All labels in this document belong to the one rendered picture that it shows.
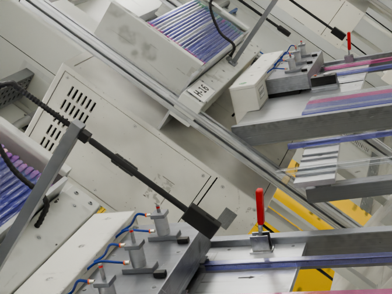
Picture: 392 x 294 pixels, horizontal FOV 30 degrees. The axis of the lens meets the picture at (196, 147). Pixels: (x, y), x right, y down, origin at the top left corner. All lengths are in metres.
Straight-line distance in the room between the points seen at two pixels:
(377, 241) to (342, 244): 0.06
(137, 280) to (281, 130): 1.00
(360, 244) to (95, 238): 0.43
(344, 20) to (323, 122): 3.58
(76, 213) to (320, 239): 0.43
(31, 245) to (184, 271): 0.26
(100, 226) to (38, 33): 3.17
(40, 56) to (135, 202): 2.31
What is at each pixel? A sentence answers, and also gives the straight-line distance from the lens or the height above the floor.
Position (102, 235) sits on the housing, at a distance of 1.21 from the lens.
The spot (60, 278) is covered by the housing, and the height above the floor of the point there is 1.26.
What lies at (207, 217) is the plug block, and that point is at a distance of 0.89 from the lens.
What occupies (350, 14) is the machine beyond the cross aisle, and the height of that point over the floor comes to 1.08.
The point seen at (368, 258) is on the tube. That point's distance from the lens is 1.13.
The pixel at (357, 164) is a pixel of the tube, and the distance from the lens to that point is 1.31.
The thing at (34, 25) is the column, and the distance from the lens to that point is 4.36.
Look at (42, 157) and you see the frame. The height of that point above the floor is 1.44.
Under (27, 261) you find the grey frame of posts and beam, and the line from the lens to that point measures 1.18.
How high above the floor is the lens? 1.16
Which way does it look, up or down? 3 degrees up
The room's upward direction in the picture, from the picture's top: 54 degrees counter-clockwise
